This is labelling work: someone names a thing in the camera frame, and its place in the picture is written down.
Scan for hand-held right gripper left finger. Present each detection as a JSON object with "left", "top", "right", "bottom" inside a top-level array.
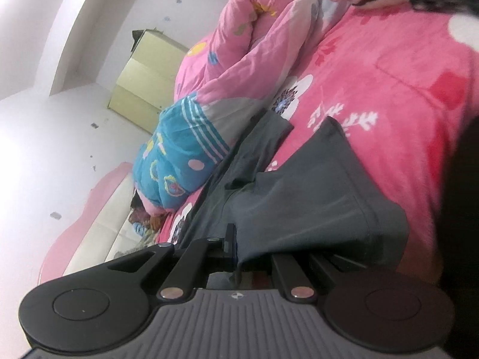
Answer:
[{"left": 107, "top": 223, "right": 240, "bottom": 303}]

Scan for pale yellow wardrobe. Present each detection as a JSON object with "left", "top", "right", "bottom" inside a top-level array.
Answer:
[{"left": 108, "top": 28, "right": 190, "bottom": 134}]

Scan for pink and white headboard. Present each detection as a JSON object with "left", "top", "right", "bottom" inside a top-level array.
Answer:
[{"left": 39, "top": 162, "right": 137, "bottom": 285}]

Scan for pink floral bed blanket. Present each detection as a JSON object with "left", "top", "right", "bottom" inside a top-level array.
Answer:
[{"left": 157, "top": 0, "right": 479, "bottom": 292}]

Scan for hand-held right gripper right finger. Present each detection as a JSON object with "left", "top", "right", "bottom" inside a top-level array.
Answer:
[{"left": 271, "top": 253, "right": 360, "bottom": 303}]

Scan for dark grey shorts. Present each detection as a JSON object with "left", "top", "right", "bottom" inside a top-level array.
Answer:
[{"left": 180, "top": 110, "right": 410, "bottom": 288}]

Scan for pink and blue quilt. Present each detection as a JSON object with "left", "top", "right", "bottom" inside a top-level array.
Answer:
[{"left": 137, "top": 0, "right": 337, "bottom": 210}]

